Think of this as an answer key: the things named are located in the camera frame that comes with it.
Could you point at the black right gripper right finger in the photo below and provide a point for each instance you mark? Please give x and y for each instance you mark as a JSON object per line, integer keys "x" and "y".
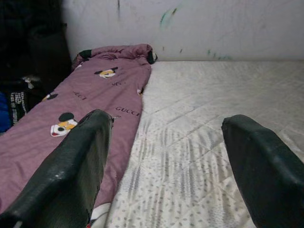
{"x": 268, "y": 180}

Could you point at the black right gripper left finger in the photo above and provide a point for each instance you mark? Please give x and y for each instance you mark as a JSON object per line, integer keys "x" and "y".
{"x": 59, "y": 180}

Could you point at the black bag with white lettering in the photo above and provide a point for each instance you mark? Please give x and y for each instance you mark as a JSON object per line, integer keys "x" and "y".
{"x": 19, "y": 107}

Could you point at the blue fabric item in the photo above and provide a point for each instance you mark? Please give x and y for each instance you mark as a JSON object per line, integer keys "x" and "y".
{"x": 4, "y": 111}

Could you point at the pink cartoon print blanket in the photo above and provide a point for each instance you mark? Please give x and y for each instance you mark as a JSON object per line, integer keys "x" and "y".
{"x": 95, "y": 90}

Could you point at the grey quilted mattress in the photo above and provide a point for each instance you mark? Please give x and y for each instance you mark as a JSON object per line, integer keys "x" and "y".
{"x": 202, "y": 107}

